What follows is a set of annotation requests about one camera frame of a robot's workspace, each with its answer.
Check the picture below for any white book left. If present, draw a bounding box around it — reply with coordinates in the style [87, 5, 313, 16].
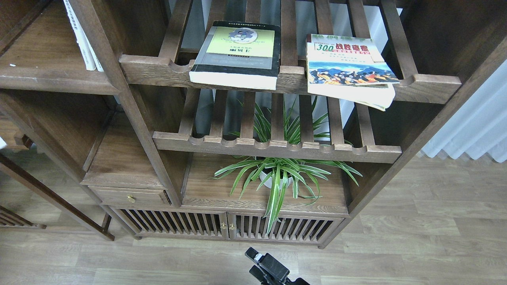
[63, 0, 96, 71]

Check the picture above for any white plant pot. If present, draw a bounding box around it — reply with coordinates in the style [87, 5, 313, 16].
[259, 168, 293, 189]

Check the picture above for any colourful 300 paperback book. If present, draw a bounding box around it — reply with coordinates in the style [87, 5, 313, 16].
[306, 34, 399, 111]

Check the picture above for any green spider plant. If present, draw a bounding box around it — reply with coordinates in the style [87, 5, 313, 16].
[211, 99, 362, 231]

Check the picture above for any dark wooden bookshelf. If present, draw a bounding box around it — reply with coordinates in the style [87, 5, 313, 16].
[1, 0, 506, 249]

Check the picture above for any white book right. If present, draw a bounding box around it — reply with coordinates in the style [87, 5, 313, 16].
[84, 35, 104, 72]

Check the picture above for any white curtain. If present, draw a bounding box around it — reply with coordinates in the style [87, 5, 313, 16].
[422, 62, 507, 163]

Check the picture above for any black and yellow book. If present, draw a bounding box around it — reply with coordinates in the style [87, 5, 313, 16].
[189, 21, 281, 90]

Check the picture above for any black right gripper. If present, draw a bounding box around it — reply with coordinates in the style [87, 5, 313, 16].
[245, 247, 310, 285]

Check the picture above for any white book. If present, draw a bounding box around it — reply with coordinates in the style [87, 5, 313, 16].
[63, 0, 96, 71]
[84, 35, 104, 72]

